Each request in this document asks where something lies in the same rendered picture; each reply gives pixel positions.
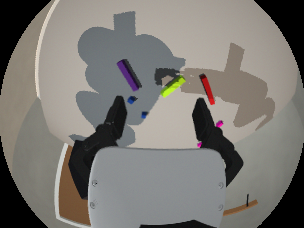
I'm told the lime green rod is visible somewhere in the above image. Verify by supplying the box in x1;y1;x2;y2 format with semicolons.
161;75;186;97

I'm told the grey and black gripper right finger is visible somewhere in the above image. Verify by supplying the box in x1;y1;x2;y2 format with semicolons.
192;98;244;187

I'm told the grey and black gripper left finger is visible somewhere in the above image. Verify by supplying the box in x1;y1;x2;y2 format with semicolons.
71;96;127;184

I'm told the red rod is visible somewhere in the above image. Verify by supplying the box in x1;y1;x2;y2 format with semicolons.
200;75;215;105

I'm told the purple rod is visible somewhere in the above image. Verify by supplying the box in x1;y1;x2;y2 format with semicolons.
117;59;139;91

